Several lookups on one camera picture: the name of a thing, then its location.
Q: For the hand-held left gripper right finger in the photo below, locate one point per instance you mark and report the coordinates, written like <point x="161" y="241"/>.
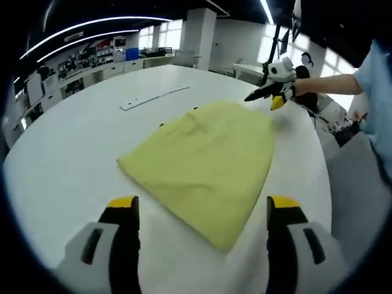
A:
<point x="321" y="257"/>

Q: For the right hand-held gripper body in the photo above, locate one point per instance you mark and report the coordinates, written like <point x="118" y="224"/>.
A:
<point x="281" y="72"/>

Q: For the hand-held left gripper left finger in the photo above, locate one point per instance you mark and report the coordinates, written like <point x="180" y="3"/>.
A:
<point x="76" y="257"/>

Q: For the yellow grey blue long-sleeve garment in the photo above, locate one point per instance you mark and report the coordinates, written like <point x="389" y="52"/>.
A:
<point x="199" y="159"/>

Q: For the black tripod stand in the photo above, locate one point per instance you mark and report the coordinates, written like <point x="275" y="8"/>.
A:
<point x="273" y="46"/>

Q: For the long ceiling light strip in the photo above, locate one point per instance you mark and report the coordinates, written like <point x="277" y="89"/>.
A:
<point x="266" y="9"/>
<point x="92" y="23"/>
<point x="85" y="37"/>

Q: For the person's grey trousers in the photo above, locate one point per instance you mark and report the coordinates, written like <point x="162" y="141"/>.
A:
<point x="355" y="190"/>

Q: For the person's light blue shirt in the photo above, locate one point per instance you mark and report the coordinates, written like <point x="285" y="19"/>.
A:
<point x="376" y="107"/>

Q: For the white flat table strip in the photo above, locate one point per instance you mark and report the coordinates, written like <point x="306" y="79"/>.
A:
<point x="147" y="100"/>

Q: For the blue storage bin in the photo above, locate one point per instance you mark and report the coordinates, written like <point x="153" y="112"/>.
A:
<point x="132" y="54"/>

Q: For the white counter cabinet row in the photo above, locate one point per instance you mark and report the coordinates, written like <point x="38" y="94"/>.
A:
<point x="113" y="70"/>

